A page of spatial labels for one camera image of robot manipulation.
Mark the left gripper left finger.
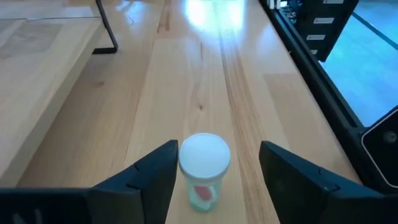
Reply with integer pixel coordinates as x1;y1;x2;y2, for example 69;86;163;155
0;139;180;224

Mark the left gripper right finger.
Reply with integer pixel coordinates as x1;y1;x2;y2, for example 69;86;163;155
259;141;398;224

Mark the black box with silver labels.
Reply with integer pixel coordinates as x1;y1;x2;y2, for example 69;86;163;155
281;0;360;63

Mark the small black camera box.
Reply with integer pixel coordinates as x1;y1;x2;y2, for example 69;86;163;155
360;107;398;187

